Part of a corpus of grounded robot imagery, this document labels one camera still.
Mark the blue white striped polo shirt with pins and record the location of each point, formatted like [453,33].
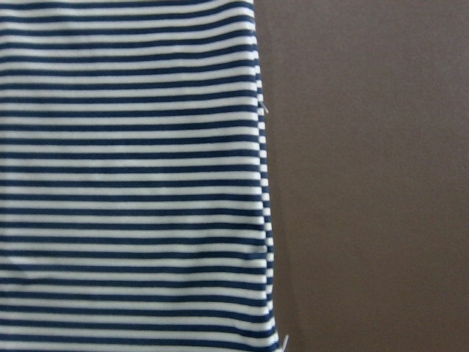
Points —
[135,209]

